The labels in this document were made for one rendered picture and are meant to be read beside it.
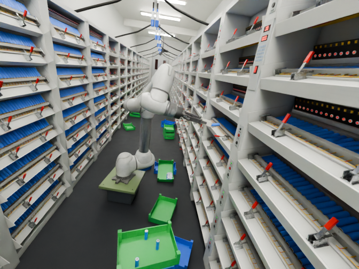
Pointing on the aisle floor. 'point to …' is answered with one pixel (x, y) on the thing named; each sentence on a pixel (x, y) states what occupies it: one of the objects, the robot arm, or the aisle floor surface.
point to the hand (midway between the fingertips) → (205, 122)
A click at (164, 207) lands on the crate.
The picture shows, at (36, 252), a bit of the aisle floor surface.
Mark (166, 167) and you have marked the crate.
